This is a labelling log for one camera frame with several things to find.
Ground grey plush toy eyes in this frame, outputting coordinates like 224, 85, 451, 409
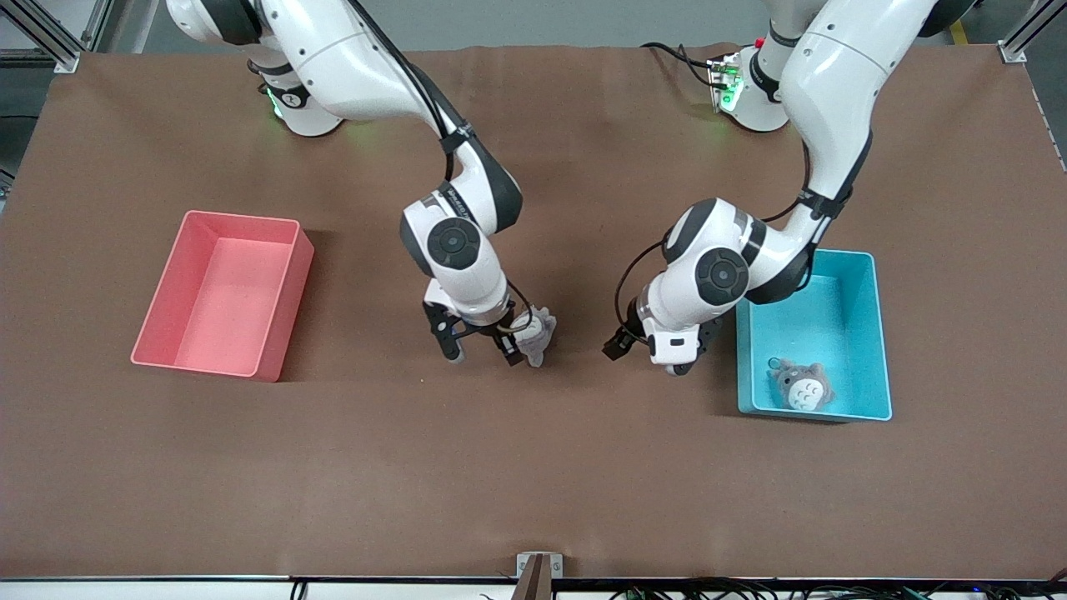
510, 306, 558, 369

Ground grey plush toy with keyring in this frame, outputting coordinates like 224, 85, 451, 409
769, 358, 836, 413

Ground blue plastic box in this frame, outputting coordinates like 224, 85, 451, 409
734, 248, 894, 423

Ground pink plastic box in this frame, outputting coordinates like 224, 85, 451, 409
130, 210, 315, 383

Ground brown table cover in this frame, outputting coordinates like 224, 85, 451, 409
0, 42, 1067, 582

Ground metal base connector plate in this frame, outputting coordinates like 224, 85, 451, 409
707, 52, 744, 113

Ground black left arm wrist cable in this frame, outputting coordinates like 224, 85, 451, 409
615, 137, 839, 334

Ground black arm wrist cable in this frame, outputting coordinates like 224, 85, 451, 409
346, 0, 536, 336
615, 137, 839, 334

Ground silver metal bracket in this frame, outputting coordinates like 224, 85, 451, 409
516, 552, 564, 579

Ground brown camera post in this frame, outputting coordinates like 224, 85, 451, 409
512, 556, 554, 600

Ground black left arm base cable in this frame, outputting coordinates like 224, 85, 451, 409
640, 42, 719, 88

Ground black right arm wrist cable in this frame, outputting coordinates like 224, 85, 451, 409
346, 0, 536, 336

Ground aluminium frame profile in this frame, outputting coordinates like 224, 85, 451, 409
81, 0, 115, 53
998, 0, 1067, 64
0, 0, 82, 74

